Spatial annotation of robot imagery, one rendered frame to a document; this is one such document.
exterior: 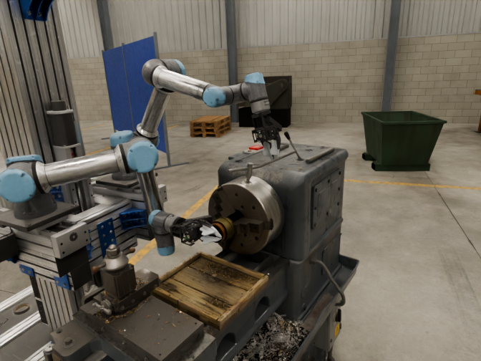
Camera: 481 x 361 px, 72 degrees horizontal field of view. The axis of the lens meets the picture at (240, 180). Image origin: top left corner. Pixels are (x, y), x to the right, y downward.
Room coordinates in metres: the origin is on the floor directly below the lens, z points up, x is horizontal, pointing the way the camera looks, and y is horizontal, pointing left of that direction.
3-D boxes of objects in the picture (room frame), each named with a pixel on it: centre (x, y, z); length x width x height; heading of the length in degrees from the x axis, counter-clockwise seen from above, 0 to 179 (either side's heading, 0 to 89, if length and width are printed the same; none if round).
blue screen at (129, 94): (7.81, 2.43, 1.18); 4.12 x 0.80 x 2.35; 33
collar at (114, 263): (0.89, 0.39, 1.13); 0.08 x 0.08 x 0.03
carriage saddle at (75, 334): (0.81, 0.36, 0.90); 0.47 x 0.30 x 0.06; 54
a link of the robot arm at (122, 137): (1.69, 0.59, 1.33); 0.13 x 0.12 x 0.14; 146
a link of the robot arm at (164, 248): (1.30, 0.34, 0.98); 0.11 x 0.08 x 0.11; 21
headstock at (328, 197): (1.63, -0.23, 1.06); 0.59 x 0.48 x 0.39; 144
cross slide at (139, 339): (0.85, 0.34, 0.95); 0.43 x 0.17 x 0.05; 54
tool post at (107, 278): (0.89, 0.39, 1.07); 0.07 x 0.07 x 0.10; 54
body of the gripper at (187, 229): (1.18, 0.21, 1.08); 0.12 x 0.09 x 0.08; 53
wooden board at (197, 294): (1.10, 0.14, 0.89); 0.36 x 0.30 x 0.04; 54
